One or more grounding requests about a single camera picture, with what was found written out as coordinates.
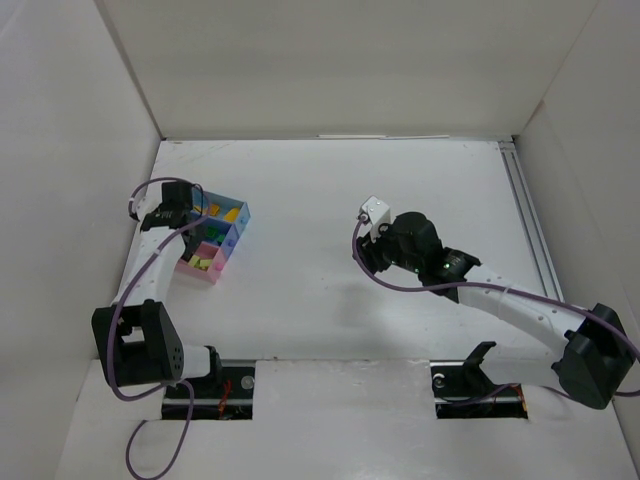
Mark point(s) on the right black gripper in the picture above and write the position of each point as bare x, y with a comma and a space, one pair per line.
369, 255

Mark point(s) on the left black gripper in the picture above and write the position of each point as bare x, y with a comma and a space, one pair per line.
189, 232

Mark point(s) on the green lego plate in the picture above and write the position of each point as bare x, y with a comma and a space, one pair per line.
213, 235

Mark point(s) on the yellow hollow curved lego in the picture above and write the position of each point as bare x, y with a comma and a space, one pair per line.
231, 215

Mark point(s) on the lime green lego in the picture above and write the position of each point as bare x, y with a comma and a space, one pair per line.
200, 263

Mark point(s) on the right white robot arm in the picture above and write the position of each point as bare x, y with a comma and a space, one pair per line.
588, 354

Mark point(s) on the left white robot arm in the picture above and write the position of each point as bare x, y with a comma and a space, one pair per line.
136, 340

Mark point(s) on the pink blue sorting container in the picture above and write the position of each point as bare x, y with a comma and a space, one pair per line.
219, 253

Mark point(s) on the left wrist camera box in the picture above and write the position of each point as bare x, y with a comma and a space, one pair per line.
139, 208

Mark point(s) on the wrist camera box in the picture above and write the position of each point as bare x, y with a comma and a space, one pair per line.
375, 213
139, 208

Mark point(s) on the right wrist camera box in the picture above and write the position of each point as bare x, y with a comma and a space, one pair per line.
375, 213

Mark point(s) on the aluminium rail right side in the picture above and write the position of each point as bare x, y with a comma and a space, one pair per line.
529, 218

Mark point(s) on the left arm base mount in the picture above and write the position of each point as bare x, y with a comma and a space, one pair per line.
225, 395

